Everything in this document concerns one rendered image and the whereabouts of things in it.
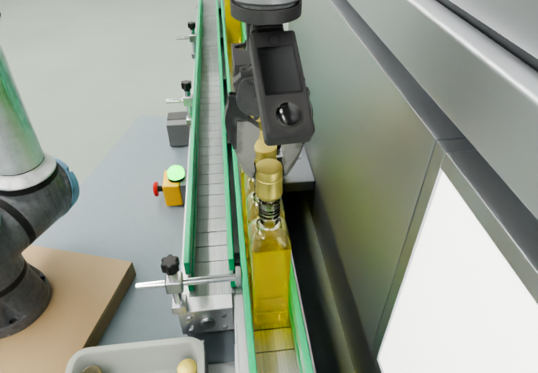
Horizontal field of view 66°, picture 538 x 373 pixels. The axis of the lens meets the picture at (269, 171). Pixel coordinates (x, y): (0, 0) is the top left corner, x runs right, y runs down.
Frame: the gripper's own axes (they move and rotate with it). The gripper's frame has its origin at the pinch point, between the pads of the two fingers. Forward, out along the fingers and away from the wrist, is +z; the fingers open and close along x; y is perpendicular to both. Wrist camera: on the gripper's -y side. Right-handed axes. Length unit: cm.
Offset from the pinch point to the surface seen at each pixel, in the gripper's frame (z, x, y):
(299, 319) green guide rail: 22.2, -3.4, -7.4
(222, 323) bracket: 34.8, 8.3, 1.2
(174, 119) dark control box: 35, 20, 73
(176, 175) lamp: 34, 18, 43
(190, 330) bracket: 35.2, 14.0, 0.9
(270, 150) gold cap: 0.1, -0.8, 4.7
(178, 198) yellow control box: 41, 18, 42
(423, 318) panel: 2.9, -11.9, -20.4
